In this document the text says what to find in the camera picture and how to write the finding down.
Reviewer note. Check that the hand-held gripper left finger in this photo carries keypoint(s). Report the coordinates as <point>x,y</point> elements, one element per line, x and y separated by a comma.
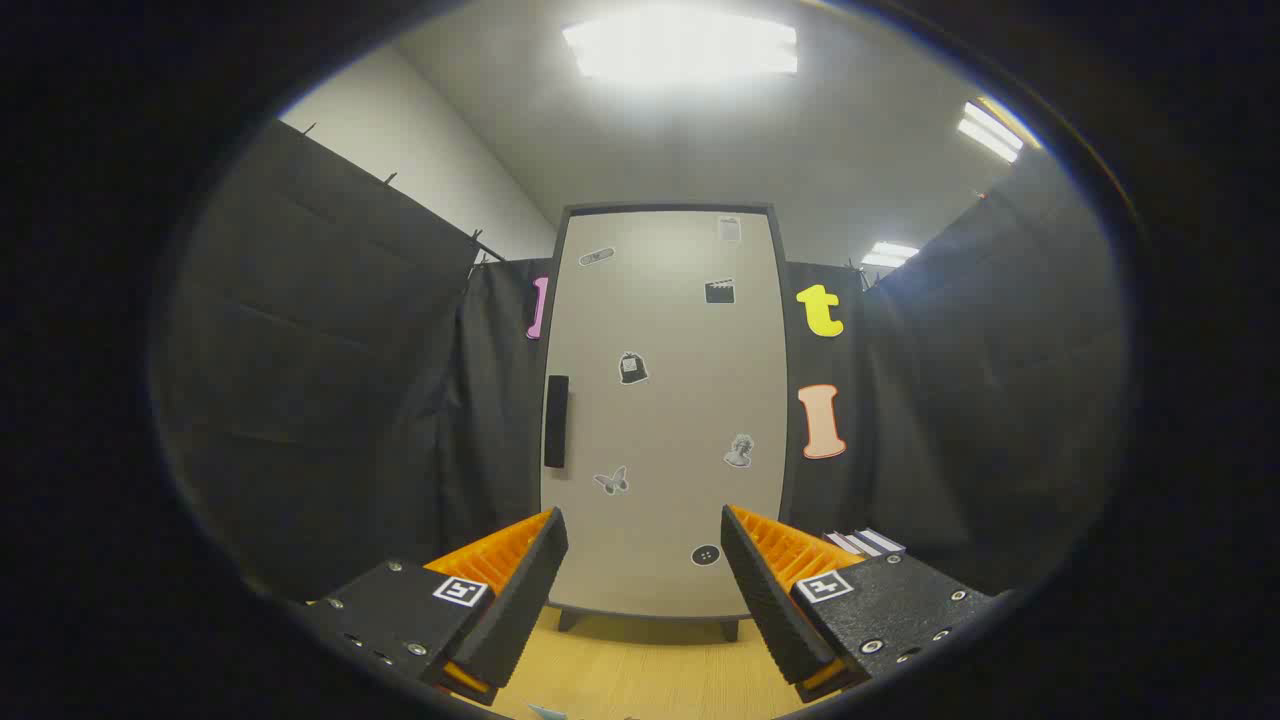
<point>525,600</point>

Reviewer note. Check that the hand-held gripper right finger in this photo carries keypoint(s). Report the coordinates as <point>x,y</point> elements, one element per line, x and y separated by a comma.
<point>765,600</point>

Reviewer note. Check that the beige cabinet door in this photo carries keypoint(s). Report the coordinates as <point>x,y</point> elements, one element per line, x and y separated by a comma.
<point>670,420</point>

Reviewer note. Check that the brown cover book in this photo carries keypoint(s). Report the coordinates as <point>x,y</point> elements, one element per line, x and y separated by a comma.
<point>838,543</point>

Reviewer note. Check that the grey cover book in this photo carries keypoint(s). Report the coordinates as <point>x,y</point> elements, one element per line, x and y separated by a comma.
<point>862,543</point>

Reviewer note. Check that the dark blue cover book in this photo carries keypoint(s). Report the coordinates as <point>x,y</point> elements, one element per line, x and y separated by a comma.
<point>885,540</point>

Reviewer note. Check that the black backdrop cloth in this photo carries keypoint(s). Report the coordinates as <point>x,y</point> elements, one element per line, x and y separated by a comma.
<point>300,350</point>

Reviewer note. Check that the small ceiling light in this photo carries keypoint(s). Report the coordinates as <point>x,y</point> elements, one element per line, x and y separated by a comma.
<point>890,254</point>

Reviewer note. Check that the dark grey cabinet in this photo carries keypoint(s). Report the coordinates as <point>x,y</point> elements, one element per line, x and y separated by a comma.
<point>660,207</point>

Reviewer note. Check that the long ceiling light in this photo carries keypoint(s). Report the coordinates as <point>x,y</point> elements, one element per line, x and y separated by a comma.
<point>990,130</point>

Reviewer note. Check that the large ceiling light panel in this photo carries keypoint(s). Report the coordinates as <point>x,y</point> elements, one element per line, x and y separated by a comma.
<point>680,45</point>

